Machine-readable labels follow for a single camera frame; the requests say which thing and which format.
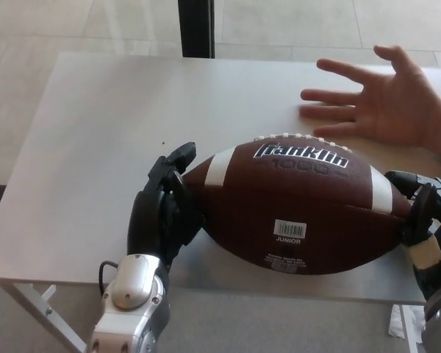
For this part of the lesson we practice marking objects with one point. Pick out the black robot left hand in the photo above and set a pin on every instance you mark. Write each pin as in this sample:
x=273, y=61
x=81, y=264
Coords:
x=150, y=217

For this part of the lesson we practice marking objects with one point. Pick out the person's bare open hand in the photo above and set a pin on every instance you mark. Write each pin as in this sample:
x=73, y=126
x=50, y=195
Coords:
x=400, y=106

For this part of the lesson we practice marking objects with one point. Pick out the brown Franklin junior football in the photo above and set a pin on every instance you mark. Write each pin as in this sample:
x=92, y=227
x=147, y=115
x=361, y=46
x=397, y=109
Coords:
x=297, y=206

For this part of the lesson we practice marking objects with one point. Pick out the crumpled white paper scraps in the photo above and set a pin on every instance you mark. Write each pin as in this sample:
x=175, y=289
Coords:
x=397, y=323

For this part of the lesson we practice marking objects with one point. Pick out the white table leg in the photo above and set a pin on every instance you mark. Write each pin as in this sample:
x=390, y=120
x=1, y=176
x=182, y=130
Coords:
x=411, y=331

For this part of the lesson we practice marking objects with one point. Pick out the white table frame with brace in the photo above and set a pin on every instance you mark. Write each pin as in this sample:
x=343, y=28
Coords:
x=46, y=317

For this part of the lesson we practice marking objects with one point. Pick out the black vertical post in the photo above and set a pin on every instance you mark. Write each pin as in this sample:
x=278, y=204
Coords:
x=196, y=27

